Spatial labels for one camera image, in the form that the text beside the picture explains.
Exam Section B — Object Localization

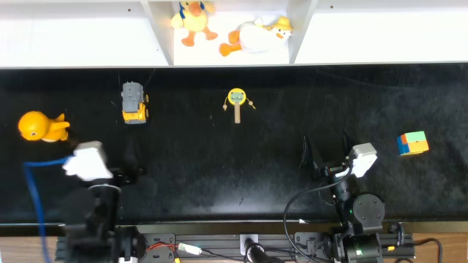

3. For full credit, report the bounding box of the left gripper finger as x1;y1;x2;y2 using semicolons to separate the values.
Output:
122;140;146;177

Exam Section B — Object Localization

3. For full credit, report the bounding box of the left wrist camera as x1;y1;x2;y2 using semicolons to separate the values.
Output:
61;140;115;183

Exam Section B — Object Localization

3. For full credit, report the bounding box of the white plush duck, yellow hat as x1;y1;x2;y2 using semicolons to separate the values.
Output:
219;15;294;58

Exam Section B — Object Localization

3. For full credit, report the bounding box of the blue cable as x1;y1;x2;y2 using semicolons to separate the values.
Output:
23;155;74;263

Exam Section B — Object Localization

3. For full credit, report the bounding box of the white shelf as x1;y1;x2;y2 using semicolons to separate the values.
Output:
0;0;468;69

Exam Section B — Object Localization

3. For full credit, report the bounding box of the mounting rail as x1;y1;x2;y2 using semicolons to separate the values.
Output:
54;223;444;263

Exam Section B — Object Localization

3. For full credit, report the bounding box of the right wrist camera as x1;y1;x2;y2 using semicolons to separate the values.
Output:
345;142;379;179

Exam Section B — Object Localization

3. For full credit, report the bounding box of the many-coloured puzzle cube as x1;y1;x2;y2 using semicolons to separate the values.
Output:
396;130;431;157

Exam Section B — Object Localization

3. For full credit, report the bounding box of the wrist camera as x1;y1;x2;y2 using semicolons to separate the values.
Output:
61;140;115;183
345;142;379;179

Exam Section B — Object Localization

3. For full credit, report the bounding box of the black cable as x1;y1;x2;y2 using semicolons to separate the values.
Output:
283;164;354;263

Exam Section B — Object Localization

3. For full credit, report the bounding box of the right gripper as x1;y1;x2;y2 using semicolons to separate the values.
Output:
299;129;356;180

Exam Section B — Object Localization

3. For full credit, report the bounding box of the grey and yellow toy truck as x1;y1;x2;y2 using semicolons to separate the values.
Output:
121;81;150;126

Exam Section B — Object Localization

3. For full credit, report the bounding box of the yellow rubber duck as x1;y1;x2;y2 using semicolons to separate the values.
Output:
18;110;71;143

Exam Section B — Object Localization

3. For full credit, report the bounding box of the yellow rattle drum toy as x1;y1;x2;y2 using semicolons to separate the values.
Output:
222;88;257;125

